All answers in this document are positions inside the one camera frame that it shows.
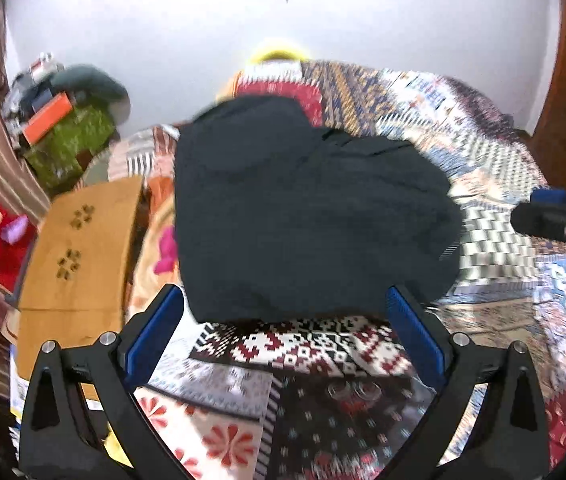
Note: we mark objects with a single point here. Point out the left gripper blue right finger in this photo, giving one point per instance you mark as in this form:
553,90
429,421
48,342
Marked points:
425,340

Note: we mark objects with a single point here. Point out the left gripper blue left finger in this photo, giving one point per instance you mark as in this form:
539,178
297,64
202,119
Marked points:
146,335

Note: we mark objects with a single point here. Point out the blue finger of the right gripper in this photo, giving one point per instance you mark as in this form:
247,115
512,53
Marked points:
565,196

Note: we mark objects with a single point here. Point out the black hooded sweatshirt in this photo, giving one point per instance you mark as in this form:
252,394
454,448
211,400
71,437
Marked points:
279,219

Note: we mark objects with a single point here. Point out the bamboo folding lap table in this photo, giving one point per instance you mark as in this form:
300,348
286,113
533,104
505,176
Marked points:
75,284

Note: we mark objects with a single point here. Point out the pile of books and papers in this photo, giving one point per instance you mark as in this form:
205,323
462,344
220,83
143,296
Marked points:
17,396

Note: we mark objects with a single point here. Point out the green patterned storage box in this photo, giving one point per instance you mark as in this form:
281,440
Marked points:
60,158

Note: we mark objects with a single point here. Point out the orange box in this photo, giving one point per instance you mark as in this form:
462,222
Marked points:
46,118

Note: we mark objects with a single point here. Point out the dark green long pillow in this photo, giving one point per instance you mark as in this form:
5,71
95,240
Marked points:
96,84

